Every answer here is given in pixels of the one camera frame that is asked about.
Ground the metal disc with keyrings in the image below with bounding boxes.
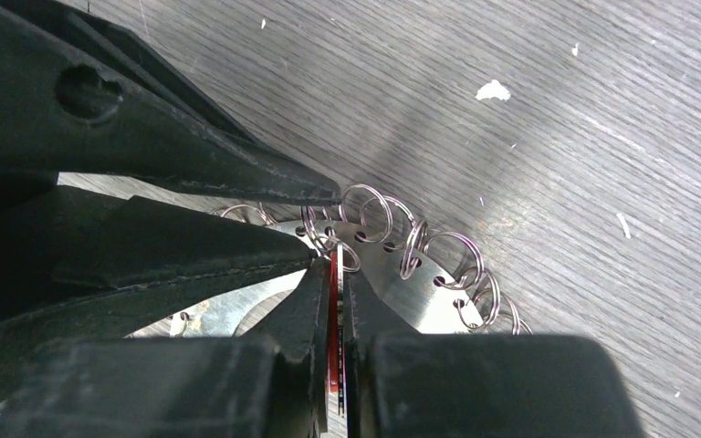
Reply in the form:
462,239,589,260
134,185,531,338

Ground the red headed key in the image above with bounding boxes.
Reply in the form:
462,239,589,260
327,241,346,418

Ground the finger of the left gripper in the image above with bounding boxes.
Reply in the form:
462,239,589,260
0,1,340,206
0,186,311,402

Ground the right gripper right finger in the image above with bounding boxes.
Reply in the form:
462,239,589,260
342,274,644,437

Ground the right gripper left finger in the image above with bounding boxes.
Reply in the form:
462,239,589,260
0,260,330,437

